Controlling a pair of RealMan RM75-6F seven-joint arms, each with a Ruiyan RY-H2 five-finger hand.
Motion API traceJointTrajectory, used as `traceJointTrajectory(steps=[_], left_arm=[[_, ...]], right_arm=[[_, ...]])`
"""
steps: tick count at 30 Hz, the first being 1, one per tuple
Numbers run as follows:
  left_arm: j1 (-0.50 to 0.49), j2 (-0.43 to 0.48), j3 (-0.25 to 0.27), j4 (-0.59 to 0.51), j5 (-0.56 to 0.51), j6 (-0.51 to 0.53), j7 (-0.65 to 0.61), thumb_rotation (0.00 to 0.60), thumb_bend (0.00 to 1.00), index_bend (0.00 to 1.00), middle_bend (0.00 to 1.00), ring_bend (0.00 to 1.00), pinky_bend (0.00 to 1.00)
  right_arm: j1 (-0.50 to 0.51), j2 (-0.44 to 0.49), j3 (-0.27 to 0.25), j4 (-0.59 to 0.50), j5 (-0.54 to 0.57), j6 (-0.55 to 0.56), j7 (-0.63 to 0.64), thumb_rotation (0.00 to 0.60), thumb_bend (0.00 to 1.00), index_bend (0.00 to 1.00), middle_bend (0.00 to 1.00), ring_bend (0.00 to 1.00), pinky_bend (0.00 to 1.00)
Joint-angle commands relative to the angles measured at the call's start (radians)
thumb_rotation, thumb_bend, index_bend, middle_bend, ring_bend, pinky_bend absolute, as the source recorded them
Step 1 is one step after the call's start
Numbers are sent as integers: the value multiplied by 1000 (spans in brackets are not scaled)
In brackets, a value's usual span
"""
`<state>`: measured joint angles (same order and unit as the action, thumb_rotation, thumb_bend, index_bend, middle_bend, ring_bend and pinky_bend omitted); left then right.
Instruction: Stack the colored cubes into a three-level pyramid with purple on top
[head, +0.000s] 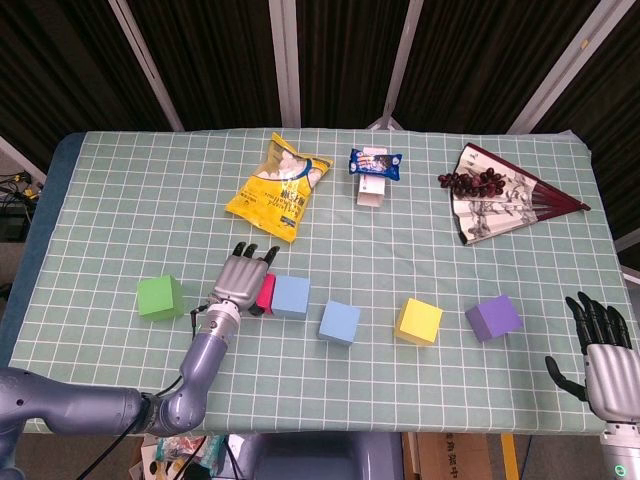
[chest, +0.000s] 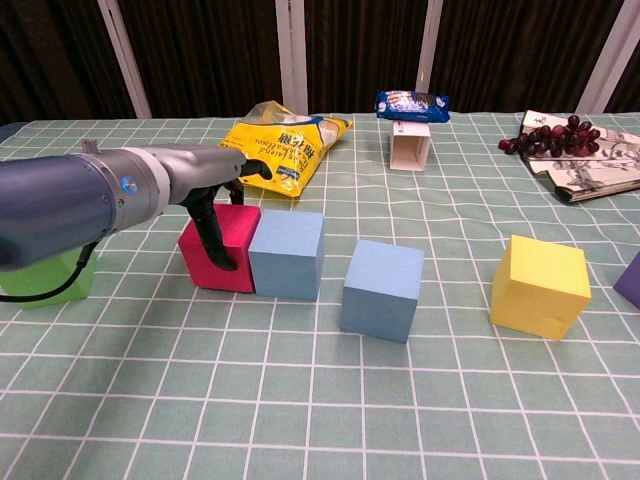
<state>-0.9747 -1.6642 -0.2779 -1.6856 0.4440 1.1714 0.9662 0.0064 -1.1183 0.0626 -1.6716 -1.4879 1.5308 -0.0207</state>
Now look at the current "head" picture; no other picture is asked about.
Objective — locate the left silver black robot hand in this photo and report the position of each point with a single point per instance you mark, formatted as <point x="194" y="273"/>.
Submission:
<point x="240" y="280"/>

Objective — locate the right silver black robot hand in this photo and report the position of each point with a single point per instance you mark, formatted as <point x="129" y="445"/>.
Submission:
<point x="615" y="385"/>

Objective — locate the pink foam cube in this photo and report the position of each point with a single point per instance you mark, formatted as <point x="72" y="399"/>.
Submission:
<point x="267" y="295"/>

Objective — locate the light blue foam cube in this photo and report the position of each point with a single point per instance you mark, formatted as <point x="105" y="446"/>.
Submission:
<point x="291" y="295"/>
<point x="339" y="322"/>

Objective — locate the yellow foam cube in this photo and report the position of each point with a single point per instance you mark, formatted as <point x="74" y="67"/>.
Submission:
<point x="419" y="320"/>

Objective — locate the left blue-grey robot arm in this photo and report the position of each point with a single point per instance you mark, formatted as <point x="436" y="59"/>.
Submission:
<point x="75" y="400"/>

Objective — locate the green foam cube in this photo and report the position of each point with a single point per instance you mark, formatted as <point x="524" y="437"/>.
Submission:
<point x="157" y="297"/>

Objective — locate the yellow snack bag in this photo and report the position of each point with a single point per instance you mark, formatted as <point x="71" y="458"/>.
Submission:
<point x="272" y="197"/>

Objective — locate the yellow bar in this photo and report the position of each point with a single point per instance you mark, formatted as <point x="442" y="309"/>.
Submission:
<point x="509" y="457"/>

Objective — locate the green checkered tablecloth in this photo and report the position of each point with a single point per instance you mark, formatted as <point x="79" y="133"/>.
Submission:
<point x="320" y="390"/>

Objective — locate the purple foam cube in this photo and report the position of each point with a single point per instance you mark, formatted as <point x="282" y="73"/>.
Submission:
<point x="495" y="316"/>

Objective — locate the white open cardboard box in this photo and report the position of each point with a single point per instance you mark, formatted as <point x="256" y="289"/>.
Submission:
<point x="371" y="192"/>

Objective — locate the brown cardboard box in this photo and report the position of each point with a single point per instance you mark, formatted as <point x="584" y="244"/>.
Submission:
<point x="460" y="457"/>

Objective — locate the blue cookie packet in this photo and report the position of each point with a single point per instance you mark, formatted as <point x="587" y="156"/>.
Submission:
<point x="375" y="164"/>

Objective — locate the colourful printed bag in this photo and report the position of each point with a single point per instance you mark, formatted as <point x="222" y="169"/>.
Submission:
<point x="170" y="452"/>

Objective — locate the blue-grey robot torso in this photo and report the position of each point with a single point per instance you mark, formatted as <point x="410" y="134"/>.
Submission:
<point x="320" y="457"/>

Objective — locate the blue table pad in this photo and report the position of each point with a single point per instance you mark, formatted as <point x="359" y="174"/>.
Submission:
<point x="47" y="200"/>

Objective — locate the painted paper folding fan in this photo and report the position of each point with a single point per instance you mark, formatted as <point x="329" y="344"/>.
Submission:
<point x="487" y="215"/>

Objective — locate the dark red grape bunch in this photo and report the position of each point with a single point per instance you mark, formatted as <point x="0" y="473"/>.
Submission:
<point x="472" y="182"/>

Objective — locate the white metal frame post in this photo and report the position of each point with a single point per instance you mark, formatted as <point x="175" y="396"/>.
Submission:
<point x="147" y="67"/>
<point x="285" y="60"/>
<point x="22" y="160"/>
<point x="400" y="60"/>
<point x="627" y="242"/>
<point x="565" y="70"/>

